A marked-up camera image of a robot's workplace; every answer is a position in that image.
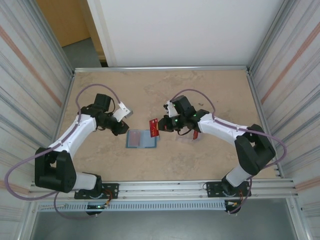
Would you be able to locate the red credit card gold print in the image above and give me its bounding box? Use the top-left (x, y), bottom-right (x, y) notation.
top-left (149, 117), bottom-right (161, 138)

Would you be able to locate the blue leather card holder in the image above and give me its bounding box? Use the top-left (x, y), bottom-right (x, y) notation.
top-left (125, 129), bottom-right (161, 150)

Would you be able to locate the clear plastic card case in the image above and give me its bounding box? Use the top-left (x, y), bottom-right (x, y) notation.
top-left (175, 129), bottom-right (201, 145)

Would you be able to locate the small green-lit circuit board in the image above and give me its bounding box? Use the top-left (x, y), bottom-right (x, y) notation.
top-left (86, 203), bottom-right (108, 210)

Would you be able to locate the wooden door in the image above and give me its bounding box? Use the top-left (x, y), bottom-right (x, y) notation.
top-left (36, 0), bottom-right (105, 61)

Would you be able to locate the aluminium table edge rail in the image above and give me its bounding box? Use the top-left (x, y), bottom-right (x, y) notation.
top-left (44, 71), bottom-right (76, 182)
top-left (73, 65), bottom-right (251, 74)
top-left (245, 69), bottom-right (286, 180)

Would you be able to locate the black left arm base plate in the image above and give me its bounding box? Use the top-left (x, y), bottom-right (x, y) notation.
top-left (74, 183), bottom-right (120, 200)

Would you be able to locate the long aluminium mounting rail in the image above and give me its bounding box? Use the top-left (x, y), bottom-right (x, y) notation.
top-left (27, 177), bottom-right (300, 202)

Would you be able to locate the aluminium frame post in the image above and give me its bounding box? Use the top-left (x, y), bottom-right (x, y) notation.
top-left (248, 0), bottom-right (288, 71)
top-left (34, 0), bottom-right (76, 73)

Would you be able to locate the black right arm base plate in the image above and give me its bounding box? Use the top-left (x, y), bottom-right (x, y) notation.
top-left (204, 180), bottom-right (252, 199)

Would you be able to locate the slotted grey cable duct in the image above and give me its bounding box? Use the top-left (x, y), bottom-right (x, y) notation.
top-left (37, 201), bottom-right (227, 213)

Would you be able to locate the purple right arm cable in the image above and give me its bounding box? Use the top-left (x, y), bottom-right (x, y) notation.
top-left (169, 89), bottom-right (288, 215)

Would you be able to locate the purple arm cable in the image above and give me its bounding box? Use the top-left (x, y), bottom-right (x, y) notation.
top-left (169, 89), bottom-right (288, 215)
top-left (4, 83), bottom-right (124, 220)

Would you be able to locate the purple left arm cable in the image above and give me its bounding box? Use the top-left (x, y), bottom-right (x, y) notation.
top-left (4, 83), bottom-right (124, 220)

